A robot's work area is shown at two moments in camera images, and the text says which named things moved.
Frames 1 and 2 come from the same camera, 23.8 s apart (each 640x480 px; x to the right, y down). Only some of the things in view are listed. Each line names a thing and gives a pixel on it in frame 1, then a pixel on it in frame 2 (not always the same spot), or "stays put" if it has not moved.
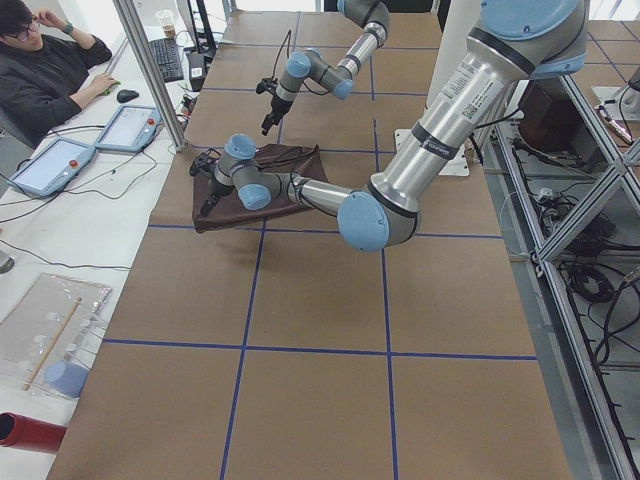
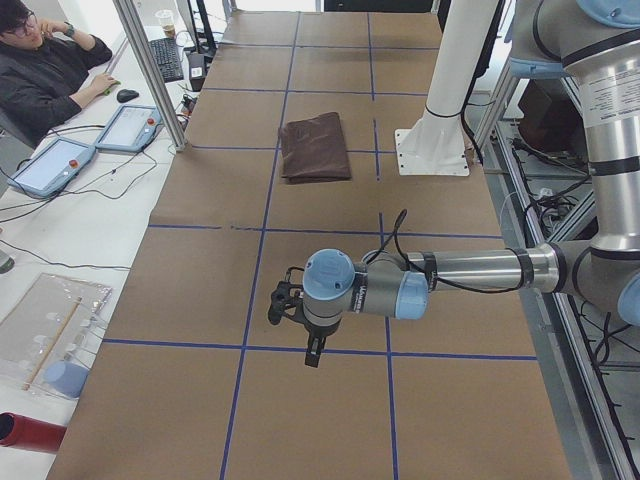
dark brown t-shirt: [227, 211] to [314, 150]
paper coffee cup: [167, 19] stays put
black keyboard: [168, 57] stays put
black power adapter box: [196, 62] stays put
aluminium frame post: [150, 73] stays put
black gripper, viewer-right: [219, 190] to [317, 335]
